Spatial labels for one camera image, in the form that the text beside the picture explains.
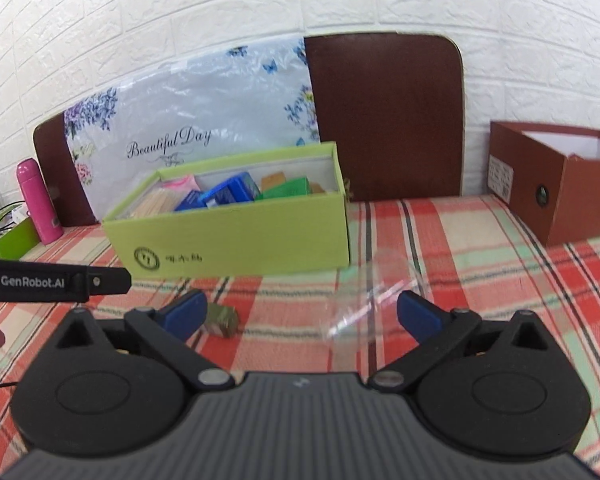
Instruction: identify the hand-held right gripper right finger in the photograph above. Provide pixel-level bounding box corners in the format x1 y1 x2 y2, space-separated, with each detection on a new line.
367 290 553 392

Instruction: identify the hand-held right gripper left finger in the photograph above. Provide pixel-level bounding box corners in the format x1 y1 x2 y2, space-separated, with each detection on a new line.
50 287 237 392

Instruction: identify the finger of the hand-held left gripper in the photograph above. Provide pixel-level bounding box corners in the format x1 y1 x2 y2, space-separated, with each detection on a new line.
87 268 133 295

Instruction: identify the clear plastic cup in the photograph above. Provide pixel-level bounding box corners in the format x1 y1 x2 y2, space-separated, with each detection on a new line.
324 249 427 347

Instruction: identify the green cardboard box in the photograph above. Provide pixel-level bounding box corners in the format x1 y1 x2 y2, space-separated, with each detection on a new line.
102 141 352 279

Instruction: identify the small olive green packet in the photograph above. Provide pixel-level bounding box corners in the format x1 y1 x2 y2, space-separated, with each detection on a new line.
201 302 240 339

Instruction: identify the small light green box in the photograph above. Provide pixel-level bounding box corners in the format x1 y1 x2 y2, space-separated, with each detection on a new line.
0 216 42 261

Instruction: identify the plaid tablecloth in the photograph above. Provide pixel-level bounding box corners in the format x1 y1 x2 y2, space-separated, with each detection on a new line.
0 195 600 479

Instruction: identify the pink bottle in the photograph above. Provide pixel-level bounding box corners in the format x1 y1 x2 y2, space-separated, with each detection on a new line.
16 158 65 246

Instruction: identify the bundle of wooden sticks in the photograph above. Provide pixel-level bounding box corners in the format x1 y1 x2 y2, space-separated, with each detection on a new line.
129 187 192 219

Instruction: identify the small blue box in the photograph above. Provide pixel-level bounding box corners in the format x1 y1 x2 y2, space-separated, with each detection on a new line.
174 190 207 212

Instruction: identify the pink packet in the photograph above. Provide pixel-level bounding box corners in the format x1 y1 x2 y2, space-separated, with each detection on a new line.
161 175 202 197

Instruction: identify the large blue box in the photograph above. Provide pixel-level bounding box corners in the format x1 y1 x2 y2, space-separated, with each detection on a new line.
201 172 262 207

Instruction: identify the orange brown packet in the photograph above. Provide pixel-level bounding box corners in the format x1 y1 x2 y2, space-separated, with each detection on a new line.
260 172 288 193

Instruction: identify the brown cardboard box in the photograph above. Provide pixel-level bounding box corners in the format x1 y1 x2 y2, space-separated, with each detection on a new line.
489 120 600 248

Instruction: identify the floral plastic bag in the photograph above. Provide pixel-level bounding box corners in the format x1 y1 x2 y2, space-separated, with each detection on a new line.
62 37 322 224

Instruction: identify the dark brown wooden board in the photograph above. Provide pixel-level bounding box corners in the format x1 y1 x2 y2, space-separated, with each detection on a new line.
32 32 464 228

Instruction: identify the black cable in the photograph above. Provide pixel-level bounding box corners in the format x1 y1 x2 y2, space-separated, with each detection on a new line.
0 199 27 242

